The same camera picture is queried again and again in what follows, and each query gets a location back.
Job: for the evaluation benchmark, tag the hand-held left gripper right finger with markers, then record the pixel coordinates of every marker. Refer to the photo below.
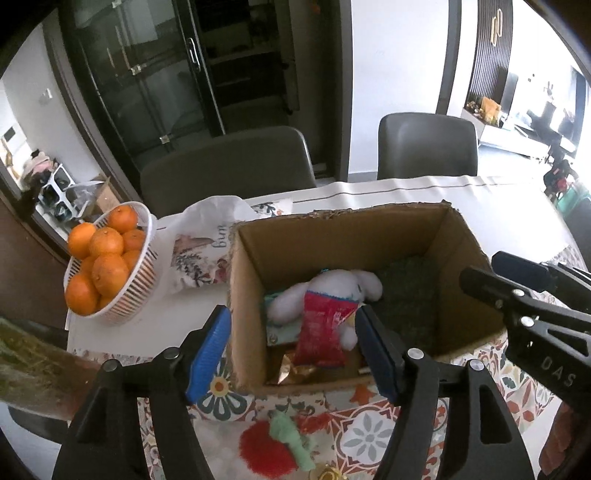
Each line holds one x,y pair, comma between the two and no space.
376,355

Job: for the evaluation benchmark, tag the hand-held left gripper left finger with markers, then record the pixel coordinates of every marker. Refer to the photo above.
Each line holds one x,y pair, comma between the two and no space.
210,350

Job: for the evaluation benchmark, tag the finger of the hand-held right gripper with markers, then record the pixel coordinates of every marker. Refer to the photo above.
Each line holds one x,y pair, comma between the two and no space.
498,293
526,272

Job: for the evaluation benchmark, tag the large red snack packet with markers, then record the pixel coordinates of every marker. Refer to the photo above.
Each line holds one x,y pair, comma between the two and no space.
321,337

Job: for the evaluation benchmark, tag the green scouring cloth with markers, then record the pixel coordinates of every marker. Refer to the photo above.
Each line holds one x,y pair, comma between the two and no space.
411,304

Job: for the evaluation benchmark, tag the brown cardboard box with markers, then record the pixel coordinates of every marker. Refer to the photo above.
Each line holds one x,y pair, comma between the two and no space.
251,295

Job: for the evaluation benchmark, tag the blue pocket tissue pack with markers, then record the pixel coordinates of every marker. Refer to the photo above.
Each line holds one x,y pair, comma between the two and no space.
281,330

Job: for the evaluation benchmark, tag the gold foil wrapper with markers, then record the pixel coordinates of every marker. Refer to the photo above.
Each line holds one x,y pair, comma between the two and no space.
293,371

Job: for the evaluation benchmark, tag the white plush bunny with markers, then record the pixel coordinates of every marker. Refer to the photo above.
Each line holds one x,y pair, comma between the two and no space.
334,281

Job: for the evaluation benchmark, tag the person's right forearm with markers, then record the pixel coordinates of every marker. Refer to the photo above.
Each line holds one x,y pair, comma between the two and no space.
561,438

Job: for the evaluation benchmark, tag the patterned tablecloth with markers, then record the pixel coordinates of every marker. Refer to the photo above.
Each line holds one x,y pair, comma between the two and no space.
351,429

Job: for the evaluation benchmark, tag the white plastic basket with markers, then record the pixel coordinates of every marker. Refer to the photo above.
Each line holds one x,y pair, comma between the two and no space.
136,286

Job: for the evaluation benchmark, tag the floral fabric tissue box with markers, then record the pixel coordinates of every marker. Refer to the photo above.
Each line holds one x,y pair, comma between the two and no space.
203,249

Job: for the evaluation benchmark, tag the red plush strawberry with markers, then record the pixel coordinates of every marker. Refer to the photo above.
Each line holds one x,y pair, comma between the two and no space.
258,452

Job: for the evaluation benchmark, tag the yellow ribbon candy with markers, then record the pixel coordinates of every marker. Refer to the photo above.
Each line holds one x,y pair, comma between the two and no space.
328,474

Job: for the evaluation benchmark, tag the pile of oranges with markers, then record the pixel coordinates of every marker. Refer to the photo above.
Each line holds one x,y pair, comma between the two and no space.
104,267

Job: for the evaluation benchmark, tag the white low cabinet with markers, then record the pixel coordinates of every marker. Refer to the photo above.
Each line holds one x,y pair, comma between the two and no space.
503,136

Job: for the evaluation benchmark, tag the yellow bag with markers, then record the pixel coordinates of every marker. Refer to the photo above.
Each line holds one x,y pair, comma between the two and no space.
490,110

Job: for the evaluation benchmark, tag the glass vase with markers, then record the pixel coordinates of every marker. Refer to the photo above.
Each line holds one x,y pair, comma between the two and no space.
41,369

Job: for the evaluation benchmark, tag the shoe rack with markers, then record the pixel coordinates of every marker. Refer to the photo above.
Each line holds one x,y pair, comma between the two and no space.
57,189

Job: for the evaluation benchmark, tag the dark glass sliding door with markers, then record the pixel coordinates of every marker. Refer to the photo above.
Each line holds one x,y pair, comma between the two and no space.
152,69

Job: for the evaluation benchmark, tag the dark slatted wall panel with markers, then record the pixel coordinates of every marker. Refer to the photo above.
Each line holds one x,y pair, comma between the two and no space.
491,46

